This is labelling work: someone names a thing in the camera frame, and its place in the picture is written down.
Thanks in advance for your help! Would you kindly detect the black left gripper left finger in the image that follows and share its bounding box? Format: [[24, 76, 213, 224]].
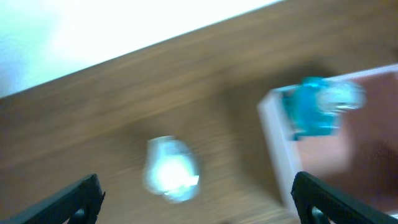
[[1, 174, 105, 224]]

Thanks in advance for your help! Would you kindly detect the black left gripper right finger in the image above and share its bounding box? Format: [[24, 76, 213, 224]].
[[291, 171, 397, 224]]

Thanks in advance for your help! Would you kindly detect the teal mouthwash bottle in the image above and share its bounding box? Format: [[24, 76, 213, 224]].
[[282, 77, 366, 141]]

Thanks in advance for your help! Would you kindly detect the clear foam soap pump bottle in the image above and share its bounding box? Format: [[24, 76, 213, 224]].
[[143, 136, 200, 203]]

